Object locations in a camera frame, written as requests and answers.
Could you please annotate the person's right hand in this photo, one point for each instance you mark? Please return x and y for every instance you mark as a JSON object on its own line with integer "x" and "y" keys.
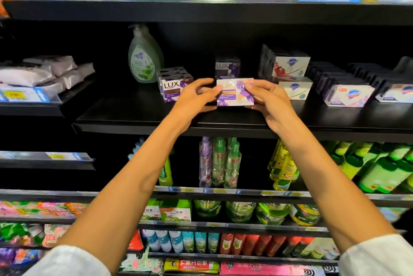
{"x": 274, "y": 106}

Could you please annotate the person's left hand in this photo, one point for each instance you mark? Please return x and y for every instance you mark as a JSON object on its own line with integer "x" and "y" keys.
{"x": 188, "y": 106}

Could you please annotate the pale green pump soap bottle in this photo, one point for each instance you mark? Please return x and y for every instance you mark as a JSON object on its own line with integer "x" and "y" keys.
{"x": 145, "y": 59}

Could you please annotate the black store shelf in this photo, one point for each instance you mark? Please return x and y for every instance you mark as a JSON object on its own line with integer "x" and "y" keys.
{"x": 361, "y": 117}
{"x": 32, "y": 110}

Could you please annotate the person's right forearm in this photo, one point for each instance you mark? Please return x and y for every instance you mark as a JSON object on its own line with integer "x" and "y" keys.
{"x": 339, "y": 192}

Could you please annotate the person's left forearm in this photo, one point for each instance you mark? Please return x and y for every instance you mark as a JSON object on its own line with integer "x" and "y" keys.
{"x": 122, "y": 201}

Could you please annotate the strip of shelf price tags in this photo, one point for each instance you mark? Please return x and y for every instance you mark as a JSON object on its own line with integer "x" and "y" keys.
{"x": 29, "y": 95}

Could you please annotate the row of white red soap boxes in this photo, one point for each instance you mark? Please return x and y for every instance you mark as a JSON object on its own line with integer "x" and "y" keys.
{"x": 290, "y": 69}

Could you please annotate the row of purple soap boxes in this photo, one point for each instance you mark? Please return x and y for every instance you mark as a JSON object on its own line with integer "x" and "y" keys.
{"x": 227, "y": 68}

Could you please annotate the row of white pink soap boxes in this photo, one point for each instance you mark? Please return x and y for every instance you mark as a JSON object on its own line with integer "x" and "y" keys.
{"x": 352, "y": 95}

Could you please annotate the green lidded wipe tub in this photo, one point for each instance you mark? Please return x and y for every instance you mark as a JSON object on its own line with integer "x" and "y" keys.
{"x": 208, "y": 209}
{"x": 241, "y": 212}
{"x": 273, "y": 214}

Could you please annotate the green white box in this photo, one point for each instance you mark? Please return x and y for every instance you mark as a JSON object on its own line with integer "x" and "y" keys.
{"x": 152, "y": 212}
{"x": 176, "y": 212}

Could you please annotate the red snack packet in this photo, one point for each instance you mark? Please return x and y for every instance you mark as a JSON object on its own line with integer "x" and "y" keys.
{"x": 135, "y": 241}

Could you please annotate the pile of white wipe packets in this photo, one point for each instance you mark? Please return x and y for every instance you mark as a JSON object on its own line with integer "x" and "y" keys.
{"x": 39, "y": 74}

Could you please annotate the yellow red packets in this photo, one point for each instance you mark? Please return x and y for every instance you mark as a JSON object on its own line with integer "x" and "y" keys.
{"x": 192, "y": 265}

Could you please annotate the long pink packet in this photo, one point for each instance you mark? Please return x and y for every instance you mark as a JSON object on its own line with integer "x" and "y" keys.
{"x": 271, "y": 268}

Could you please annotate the white floral wipe packet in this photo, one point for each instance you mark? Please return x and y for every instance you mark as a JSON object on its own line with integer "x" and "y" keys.
{"x": 140, "y": 263}

